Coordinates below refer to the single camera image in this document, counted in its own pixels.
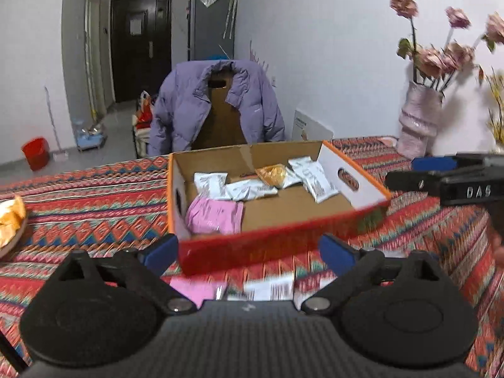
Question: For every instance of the white interior door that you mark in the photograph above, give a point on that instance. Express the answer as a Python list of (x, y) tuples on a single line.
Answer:
[(94, 55)]

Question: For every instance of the white carton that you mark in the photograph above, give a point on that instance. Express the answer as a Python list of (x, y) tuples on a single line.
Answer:
[(311, 126)]

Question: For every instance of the purple puffer jacket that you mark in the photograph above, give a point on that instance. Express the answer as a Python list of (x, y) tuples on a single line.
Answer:
[(177, 106)]

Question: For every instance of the pink snack packet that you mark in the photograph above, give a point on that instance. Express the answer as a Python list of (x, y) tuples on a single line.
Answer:
[(193, 291)]

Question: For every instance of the bunch of pink roses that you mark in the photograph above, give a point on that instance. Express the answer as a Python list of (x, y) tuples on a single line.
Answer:
[(433, 57)]

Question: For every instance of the red bucket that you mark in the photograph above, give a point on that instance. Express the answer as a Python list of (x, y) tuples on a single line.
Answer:
[(35, 153)]

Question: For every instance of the pile of assorted snack packets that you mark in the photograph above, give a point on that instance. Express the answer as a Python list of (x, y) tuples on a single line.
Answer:
[(244, 191)]

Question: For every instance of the yellow flower branches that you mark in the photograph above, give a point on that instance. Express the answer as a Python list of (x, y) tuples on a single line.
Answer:
[(497, 114)]

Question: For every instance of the red cardboard box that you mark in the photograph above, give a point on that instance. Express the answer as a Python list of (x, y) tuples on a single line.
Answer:
[(291, 208)]

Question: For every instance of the person's right hand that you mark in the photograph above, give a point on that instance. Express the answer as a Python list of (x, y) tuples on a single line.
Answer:
[(498, 248)]

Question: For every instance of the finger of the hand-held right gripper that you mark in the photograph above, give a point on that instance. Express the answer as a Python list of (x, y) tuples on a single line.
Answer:
[(433, 163), (413, 183)]

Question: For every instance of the pink textured vase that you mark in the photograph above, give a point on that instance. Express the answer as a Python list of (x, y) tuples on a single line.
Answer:
[(419, 122)]

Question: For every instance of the round plate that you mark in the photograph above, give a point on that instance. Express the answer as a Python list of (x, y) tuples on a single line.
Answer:
[(15, 240)]

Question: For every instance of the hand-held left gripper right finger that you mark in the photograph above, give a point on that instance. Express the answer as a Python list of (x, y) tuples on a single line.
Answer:
[(338, 252)]

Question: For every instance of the small blue rack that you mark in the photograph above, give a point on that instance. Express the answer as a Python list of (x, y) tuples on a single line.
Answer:
[(88, 138)]

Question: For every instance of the brown chair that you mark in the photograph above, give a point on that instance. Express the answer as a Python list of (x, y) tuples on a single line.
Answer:
[(220, 126)]

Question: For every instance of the patterned red tablecloth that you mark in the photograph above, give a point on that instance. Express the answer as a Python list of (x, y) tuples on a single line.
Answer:
[(98, 204)]

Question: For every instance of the grey refrigerator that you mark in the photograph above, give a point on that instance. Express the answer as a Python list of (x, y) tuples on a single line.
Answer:
[(212, 31)]

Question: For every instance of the heap of orange peels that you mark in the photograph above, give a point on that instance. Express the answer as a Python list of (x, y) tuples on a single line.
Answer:
[(10, 216)]

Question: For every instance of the mop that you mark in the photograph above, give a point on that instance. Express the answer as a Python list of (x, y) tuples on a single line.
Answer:
[(53, 126)]

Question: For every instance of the white umbrella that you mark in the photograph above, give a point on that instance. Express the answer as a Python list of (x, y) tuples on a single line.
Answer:
[(230, 12)]

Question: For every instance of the white labelled snack packet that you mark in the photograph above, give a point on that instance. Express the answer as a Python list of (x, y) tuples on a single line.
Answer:
[(267, 289)]

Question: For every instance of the red bag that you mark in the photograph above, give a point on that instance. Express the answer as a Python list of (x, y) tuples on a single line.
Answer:
[(143, 114)]

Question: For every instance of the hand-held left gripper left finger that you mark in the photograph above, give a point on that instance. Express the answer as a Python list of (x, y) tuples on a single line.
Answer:
[(161, 252)]

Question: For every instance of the dark entrance door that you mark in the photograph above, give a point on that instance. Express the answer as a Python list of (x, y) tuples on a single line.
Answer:
[(138, 59)]

